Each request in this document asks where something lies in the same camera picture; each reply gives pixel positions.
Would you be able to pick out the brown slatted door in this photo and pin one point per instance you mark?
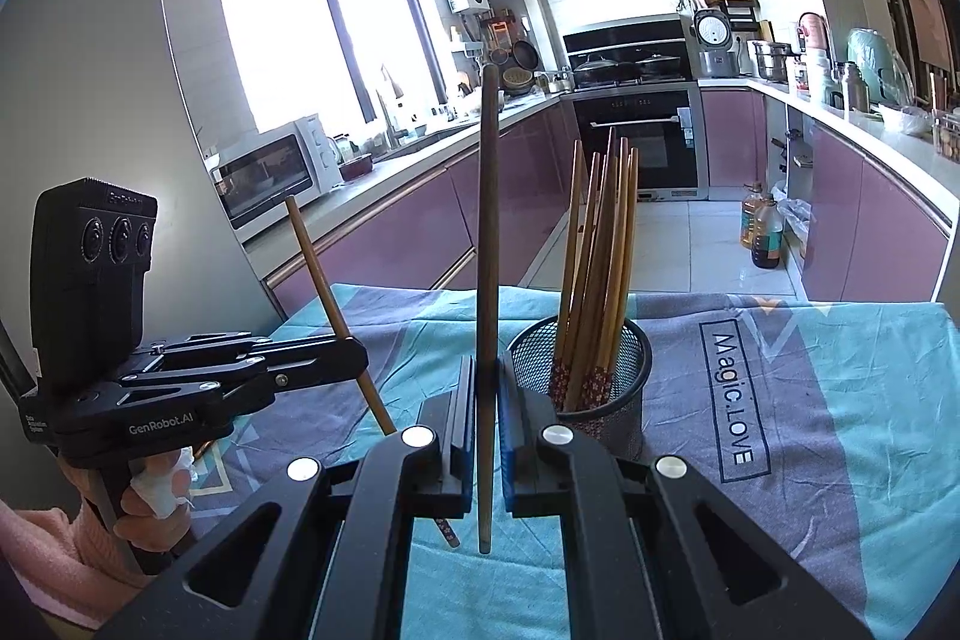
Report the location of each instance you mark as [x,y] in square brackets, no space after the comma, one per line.
[922,10]

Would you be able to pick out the bunch of wooden chopsticks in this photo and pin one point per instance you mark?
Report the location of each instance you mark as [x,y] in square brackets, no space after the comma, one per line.
[600,280]

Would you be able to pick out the yellow cooking oil bottle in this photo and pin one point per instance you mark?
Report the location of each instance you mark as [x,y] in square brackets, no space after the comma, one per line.
[752,220]

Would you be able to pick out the person's left hand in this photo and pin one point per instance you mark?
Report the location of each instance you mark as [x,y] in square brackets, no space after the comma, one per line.
[150,527]

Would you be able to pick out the purple cabinet run with sink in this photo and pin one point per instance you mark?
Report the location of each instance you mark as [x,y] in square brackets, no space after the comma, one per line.
[420,212]

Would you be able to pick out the wooden chopstick red patterned end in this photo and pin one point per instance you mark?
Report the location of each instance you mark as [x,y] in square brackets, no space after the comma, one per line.
[315,265]
[489,197]

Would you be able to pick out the stainless steel pot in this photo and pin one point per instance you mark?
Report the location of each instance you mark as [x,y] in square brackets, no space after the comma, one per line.
[772,59]

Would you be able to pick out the black mesh utensil holder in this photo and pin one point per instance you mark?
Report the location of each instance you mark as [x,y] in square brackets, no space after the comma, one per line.
[630,385]

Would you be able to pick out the pink thermos jug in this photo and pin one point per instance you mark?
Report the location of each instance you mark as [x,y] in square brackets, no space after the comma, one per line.
[814,33]

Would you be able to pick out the teal and grey tablecloth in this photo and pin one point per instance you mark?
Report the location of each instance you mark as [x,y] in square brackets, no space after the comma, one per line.
[787,535]

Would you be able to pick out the white plastic bag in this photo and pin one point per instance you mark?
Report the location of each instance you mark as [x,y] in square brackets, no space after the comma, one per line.
[791,216]

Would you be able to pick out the kitchen window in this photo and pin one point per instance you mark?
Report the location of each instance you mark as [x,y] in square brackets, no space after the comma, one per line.
[315,33]

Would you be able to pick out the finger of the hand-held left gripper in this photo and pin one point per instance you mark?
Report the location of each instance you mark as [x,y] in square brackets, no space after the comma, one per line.
[315,362]
[210,342]

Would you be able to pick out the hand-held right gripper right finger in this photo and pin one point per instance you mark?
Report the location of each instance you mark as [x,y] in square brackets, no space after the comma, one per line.
[510,415]

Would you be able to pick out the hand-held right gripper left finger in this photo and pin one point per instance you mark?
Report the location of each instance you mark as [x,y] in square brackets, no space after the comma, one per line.
[469,415]

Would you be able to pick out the hanging pans on wall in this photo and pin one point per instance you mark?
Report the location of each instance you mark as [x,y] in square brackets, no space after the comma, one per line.
[517,51]

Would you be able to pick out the black built-in oven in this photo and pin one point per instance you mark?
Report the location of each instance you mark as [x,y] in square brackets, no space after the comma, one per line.
[637,138]

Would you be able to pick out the chrome sink faucet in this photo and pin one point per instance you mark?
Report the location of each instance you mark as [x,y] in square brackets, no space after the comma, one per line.
[390,108]

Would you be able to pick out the white tissue wad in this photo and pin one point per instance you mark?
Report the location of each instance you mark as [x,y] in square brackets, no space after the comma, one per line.
[161,486]

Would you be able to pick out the black range hood stove unit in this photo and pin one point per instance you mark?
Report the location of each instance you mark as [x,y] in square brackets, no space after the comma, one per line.
[626,48]

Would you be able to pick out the purple cabinet run with appliances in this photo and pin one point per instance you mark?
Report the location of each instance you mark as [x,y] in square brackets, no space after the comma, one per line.
[862,212]

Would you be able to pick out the silver rice cooker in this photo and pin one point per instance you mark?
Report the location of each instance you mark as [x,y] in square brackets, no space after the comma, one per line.
[712,44]

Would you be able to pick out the dark sauce bottle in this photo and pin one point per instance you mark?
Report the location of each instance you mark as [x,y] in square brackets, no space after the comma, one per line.
[766,235]

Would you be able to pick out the grey refrigerator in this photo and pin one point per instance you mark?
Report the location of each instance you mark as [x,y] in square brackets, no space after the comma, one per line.
[112,70]

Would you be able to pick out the teal kitchen appliance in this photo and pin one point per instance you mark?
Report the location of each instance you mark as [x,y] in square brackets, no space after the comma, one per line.
[874,63]

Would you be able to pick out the white microwave oven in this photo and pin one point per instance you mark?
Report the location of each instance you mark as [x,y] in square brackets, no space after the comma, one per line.
[277,171]

